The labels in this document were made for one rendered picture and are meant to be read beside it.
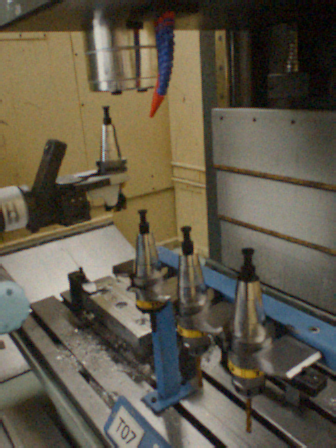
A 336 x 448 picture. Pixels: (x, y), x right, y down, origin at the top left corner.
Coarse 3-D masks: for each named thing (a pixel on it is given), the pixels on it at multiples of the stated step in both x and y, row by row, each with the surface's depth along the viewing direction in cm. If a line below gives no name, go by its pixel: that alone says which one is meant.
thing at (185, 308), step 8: (208, 296) 59; (176, 304) 59; (184, 304) 58; (192, 304) 57; (200, 304) 57; (208, 304) 58; (176, 312) 59; (184, 312) 58; (192, 312) 57; (184, 320) 58; (192, 320) 58
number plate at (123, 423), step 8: (120, 408) 77; (120, 416) 76; (128, 416) 75; (112, 424) 76; (120, 424) 75; (128, 424) 74; (136, 424) 73; (112, 432) 76; (120, 432) 74; (128, 432) 73; (136, 432) 72; (144, 432) 71; (120, 440) 74; (128, 440) 72; (136, 440) 71
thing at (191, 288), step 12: (180, 252) 57; (180, 264) 57; (192, 264) 57; (180, 276) 58; (192, 276) 57; (180, 288) 58; (192, 288) 57; (204, 288) 58; (180, 300) 58; (192, 300) 58
